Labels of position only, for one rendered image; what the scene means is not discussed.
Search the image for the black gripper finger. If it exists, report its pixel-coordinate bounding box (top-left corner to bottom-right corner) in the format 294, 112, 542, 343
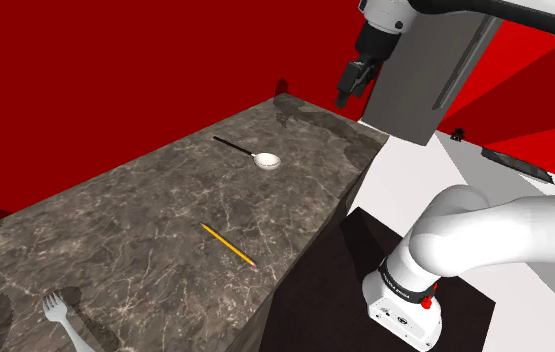
353, 56, 379, 99
334, 60, 363, 109

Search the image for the grey refrigerator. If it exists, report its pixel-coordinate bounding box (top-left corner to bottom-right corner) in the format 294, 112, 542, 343
358, 9, 503, 147

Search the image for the dark grey flat slab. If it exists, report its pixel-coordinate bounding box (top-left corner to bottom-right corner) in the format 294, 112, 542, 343
480, 147, 555, 186

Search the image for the yellow pencil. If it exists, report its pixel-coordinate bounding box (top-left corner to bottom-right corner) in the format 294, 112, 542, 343
200, 222, 259, 271

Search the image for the dark robot stand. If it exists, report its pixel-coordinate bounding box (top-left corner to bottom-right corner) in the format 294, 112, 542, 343
257, 206, 498, 352

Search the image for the white plastic fork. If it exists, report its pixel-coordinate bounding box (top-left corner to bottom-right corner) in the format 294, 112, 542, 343
41, 291, 97, 352

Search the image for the white ladle with black handle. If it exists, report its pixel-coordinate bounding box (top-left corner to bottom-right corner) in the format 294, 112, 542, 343
212, 135, 282, 172

